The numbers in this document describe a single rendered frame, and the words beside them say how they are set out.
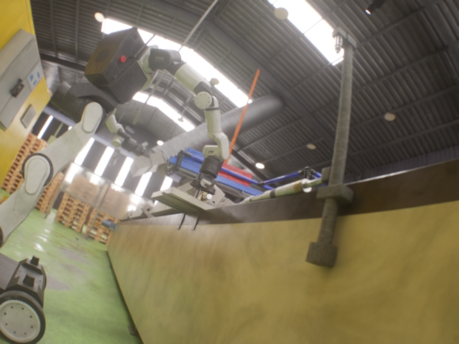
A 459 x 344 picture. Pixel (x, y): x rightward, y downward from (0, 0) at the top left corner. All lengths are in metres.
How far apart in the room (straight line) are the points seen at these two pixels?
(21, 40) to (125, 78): 1.63
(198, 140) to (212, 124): 8.13
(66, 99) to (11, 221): 0.57
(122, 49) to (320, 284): 1.16
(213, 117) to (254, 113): 9.87
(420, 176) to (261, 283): 0.40
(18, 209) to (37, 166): 0.19
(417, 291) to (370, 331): 0.09
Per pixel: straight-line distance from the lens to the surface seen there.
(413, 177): 0.45
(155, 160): 8.45
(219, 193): 1.34
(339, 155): 0.52
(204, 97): 1.17
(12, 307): 0.99
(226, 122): 10.13
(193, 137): 9.33
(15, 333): 1.04
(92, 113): 1.17
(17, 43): 2.67
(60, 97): 1.23
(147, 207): 2.77
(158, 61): 1.24
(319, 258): 0.44
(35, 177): 1.10
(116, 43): 1.27
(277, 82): 12.01
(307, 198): 0.58
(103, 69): 1.20
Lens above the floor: 0.54
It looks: 22 degrees up
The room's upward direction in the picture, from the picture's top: 20 degrees clockwise
